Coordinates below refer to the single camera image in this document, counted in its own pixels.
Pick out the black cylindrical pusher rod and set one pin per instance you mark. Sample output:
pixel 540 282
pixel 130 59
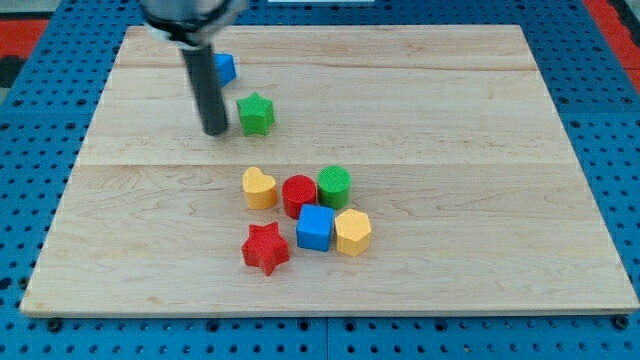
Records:
pixel 203 75

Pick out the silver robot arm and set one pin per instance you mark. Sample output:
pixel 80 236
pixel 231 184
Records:
pixel 191 25

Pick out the yellow heart block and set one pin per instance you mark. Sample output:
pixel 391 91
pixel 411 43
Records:
pixel 260 190

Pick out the blue pentagon block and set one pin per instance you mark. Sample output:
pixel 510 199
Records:
pixel 225 64

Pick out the green star block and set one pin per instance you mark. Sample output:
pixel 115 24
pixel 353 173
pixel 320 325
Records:
pixel 256 114

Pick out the red cylinder block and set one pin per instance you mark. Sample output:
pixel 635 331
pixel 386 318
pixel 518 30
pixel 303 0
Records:
pixel 298 190

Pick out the green cylinder block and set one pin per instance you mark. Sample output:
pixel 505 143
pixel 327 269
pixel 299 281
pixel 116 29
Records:
pixel 334 184

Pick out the red star block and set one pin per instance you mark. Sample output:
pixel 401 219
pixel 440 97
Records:
pixel 265 248

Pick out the blue cube block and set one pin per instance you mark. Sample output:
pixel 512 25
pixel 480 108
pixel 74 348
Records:
pixel 315 227

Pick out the light wooden board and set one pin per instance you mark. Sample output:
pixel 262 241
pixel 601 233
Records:
pixel 456 152

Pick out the yellow hexagon block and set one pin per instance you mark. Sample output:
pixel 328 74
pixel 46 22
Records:
pixel 353 232

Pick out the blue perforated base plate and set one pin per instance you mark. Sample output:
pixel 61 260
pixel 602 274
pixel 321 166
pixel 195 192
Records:
pixel 45 115

